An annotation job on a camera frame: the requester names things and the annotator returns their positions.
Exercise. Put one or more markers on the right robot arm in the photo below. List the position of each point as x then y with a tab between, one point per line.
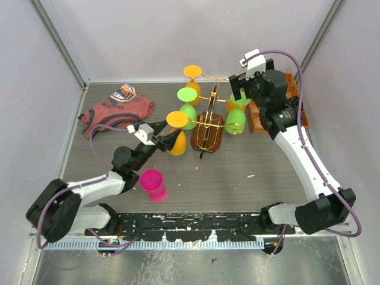
328	202

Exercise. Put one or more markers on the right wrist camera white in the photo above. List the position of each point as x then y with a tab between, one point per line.
257	64

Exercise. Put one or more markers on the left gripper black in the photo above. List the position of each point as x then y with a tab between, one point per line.
167	141

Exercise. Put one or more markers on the grey slotted cable duct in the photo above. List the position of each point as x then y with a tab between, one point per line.
89	244

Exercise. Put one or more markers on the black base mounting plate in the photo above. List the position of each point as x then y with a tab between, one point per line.
190	227

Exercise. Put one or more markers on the red printed t-shirt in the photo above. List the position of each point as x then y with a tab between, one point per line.
122	108

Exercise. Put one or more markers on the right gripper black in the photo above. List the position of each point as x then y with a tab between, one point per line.
243	82

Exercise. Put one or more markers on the aluminium rail front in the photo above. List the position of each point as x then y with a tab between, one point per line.
54	232

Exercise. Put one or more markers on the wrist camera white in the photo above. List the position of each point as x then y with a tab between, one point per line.
257	64
143	132

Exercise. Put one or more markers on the orange wine glass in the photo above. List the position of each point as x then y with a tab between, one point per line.
177	120
193	72
231	105

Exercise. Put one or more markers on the pink wine glass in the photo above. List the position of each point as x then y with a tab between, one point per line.
152	181

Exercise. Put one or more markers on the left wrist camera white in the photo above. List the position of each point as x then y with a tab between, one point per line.
143	132

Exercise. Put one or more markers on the wooden compartment tray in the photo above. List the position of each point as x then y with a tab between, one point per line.
253	111

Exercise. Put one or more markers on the gold wire wine glass rack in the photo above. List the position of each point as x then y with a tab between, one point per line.
206	136

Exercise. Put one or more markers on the green wine glass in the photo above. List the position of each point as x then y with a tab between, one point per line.
236	119
188	95

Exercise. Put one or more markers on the orange wine glass front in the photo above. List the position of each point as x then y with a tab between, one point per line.
177	120

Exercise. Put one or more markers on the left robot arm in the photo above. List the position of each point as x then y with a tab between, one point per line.
63	208

